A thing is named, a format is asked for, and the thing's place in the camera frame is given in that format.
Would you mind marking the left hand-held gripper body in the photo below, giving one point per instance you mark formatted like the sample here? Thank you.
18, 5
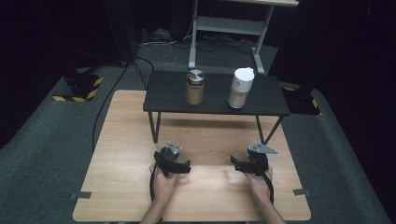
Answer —
168, 160

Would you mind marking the person's right hand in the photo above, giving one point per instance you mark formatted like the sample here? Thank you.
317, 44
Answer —
258, 186

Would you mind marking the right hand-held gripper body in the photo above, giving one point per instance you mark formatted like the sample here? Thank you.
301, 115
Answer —
259, 161

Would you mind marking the person's left hand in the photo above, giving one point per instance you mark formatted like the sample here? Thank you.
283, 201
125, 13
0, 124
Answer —
164, 186

